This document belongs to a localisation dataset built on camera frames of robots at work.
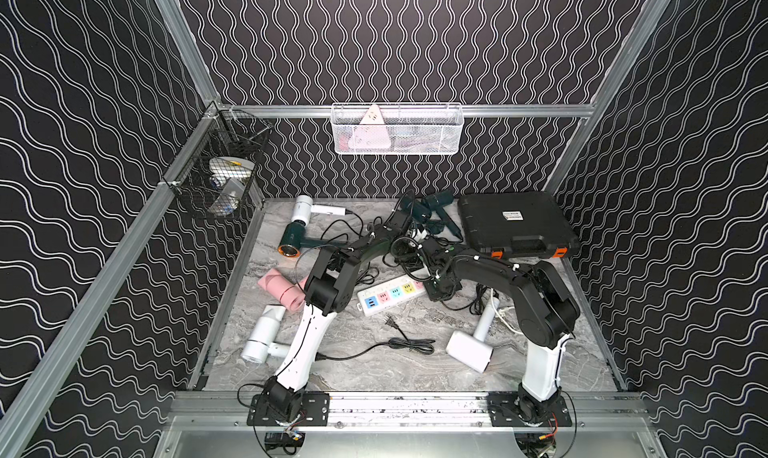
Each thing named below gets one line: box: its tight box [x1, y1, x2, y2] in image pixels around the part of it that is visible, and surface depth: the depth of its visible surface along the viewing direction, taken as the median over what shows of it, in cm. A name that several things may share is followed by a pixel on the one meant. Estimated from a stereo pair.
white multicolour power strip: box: [357, 275, 427, 316], surface depth 94 cm
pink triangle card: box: [348, 104, 391, 149], surface depth 92 cm
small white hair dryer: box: [291, 195, 346, 224], surface depth 115 cm
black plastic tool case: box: [458, 192, 581, 259], surface depth 108 cm
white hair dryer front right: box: [446, 297, 500, 373], surface depth 82 cm
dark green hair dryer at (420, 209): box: [400, 200, 432, 223], surface depth 112 cm
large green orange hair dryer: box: [277, 219, 347, 257], surface depth 105 cm
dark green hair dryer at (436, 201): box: [423, 190, 463, 240], surface depth 115 cm
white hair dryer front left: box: [240, 304, 290, 364], surface depth 84 cm
